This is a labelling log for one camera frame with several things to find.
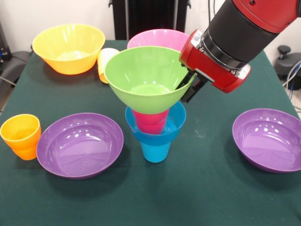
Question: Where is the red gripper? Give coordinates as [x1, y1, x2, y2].
[174, 29, 252, 104]

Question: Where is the green plastic bowl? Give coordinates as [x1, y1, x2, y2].
[104, 46, 197, 115]

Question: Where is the red plastic cup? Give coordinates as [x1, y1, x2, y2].
[132, 108, 170, 135]

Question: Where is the large pink plastic bowl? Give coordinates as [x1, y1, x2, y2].
[127, 29, 190, 53]

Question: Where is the small blue plastic bowl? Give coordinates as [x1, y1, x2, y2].
[125, 101, 187, 145]

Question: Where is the blue plastic cup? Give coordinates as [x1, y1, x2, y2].
[140, 141, 172, 163]

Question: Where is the yellow orange plastic cup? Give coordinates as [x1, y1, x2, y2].
[97, 48, 120, 84]

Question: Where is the shallow purple plastic bowl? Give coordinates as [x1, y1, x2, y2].
[232, 108, 301, 174]
[36, 113, 125, 180]

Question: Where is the black stand with knob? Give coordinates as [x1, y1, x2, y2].
[274, 45, 301, 81]

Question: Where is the dark green tablecloth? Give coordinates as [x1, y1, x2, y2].
[0, 39, 301, 226]

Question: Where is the large orange plastic bowl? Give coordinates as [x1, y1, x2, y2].
[32, 23, 106, 75]

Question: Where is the black grey chair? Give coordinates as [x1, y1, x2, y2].
[0, 50, 32, 86]

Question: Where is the black equipment box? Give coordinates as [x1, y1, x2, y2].
[0, 22, 12, 62]

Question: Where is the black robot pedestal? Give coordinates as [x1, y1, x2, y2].
[108, 0, 191, 40]

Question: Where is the light blue cable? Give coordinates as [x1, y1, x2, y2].
[282, 60, 301, 89]

